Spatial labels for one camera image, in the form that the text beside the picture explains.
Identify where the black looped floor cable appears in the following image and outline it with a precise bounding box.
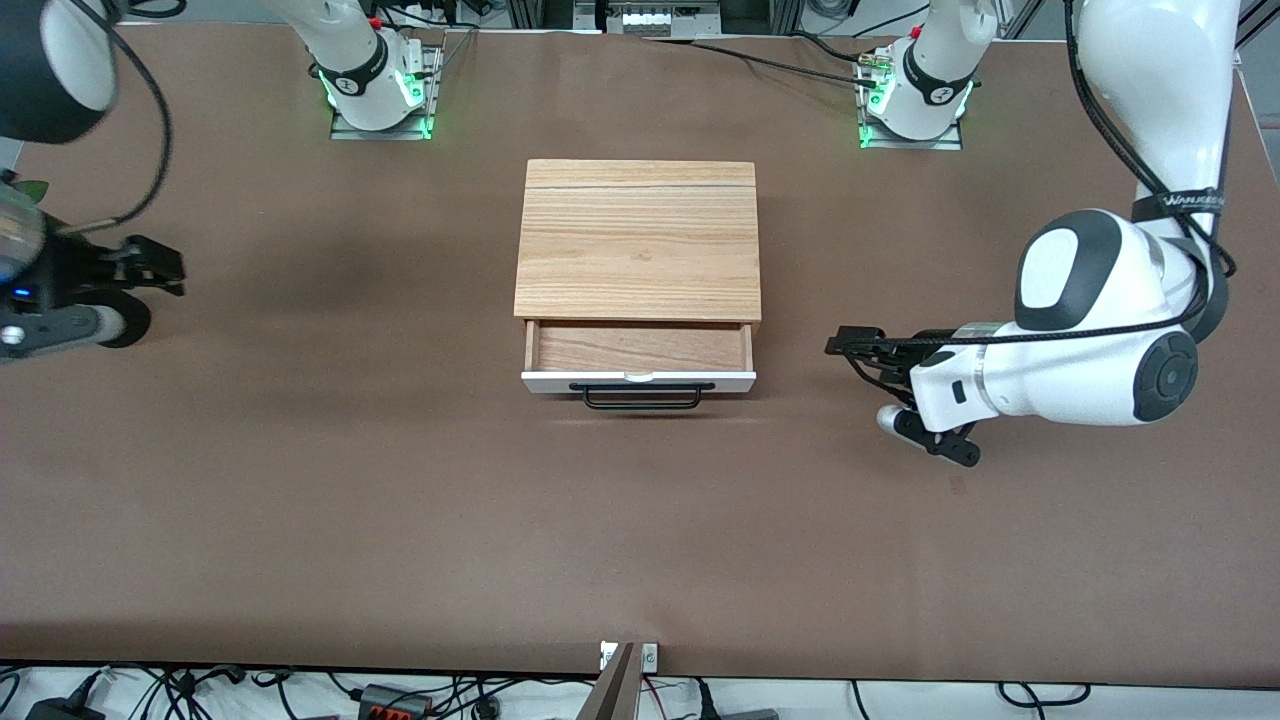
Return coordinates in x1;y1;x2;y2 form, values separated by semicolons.
998;682;1093;710

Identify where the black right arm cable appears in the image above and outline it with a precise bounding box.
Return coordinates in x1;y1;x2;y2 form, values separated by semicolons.
58;0;174;237

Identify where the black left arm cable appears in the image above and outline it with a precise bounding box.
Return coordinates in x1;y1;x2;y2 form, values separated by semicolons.
884;0;1240;350

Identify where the wooden post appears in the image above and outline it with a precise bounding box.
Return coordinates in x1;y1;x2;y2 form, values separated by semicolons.
577;642;639;720

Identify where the black power adapter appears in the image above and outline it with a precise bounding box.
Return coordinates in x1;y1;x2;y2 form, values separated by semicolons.
24;697;107;720

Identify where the aluminium corner frame bracket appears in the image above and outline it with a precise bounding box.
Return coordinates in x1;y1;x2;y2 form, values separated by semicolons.
1230;0;1280;71

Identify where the black metal drawer handle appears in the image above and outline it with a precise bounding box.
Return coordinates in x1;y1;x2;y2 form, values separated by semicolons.
569;381;717;412

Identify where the black cable on table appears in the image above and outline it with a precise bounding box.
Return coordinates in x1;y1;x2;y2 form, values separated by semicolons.
645;36;883;89

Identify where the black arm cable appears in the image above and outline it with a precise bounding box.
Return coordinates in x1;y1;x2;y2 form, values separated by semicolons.
58;0;174;237
884;0;1240;350

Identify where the white power strip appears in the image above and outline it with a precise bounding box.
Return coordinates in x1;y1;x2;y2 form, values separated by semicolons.
600;2;694;39

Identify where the black box with orange connectors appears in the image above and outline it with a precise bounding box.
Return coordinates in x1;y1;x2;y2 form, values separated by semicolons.
357;684;434;720

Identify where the light wooden drawer cabinet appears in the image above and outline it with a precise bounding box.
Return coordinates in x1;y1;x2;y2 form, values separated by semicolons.
513;159;763;347

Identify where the wooden drawer with white front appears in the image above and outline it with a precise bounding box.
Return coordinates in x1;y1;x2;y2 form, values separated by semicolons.
520;319;759;397

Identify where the small metal bracket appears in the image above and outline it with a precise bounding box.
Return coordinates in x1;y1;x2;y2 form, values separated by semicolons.
599;641;660;673

